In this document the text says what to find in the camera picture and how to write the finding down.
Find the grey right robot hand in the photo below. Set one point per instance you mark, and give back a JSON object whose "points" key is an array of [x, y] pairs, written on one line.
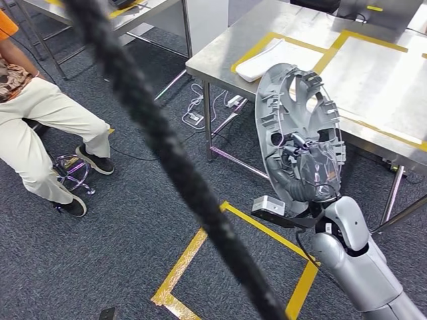
{"points": [[320, 176]]}

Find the grey plastic wheel hubcap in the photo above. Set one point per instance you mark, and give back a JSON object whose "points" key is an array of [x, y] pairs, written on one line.
{"points": [[267, 110]]}

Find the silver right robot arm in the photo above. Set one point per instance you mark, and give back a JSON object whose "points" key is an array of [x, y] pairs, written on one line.
{"points": [[360, 265]]}

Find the person's forearm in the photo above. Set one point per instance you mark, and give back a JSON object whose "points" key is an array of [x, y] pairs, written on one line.
{"points": [[17, 57]]}

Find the pale workbench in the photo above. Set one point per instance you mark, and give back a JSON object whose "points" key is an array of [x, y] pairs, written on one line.
{"points": [[366, 79]]}

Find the yellow tape on workbench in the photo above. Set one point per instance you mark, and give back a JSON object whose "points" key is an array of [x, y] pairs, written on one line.
{"points": [[325, 57]]}

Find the white flat part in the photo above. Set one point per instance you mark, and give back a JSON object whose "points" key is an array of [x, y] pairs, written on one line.
{"points": [[260, 66]]}

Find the yellow floor tape square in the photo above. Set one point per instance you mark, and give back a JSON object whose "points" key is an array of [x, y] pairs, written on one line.
{"points": [[111, 131], [300, 287]]}

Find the white power strip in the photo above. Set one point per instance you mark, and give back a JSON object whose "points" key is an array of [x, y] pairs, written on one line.
{"points": [[233, 100]]}

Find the white panel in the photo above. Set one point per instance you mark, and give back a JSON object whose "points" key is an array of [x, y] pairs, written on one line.
{"points": [[206, 22]]}

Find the stainless steel table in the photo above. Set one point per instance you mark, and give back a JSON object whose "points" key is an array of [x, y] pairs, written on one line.
{"points": [[150, 13]]}

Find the yellow tape on steel table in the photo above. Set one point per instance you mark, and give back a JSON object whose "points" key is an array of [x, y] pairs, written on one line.
{"points": [[123, 12]]}

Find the metal caster base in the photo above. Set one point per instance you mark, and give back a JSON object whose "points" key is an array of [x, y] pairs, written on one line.
{"points": [[87, 189]]}

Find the black device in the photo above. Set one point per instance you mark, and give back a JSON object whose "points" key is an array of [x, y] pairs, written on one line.
{"points": [[120, 3]]}

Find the person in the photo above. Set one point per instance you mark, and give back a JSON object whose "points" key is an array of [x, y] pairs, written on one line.
{"points": [[33, 110]]}

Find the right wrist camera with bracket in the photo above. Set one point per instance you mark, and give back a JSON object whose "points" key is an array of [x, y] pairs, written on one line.
{"points": [[268, 206]]}

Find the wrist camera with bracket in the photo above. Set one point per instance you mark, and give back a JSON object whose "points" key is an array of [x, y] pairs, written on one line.
{"points": [[106, 314], [268, 206]]}

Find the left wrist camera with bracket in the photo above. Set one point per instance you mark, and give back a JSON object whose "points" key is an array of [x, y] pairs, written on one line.
{"points": [[106, 314]]}

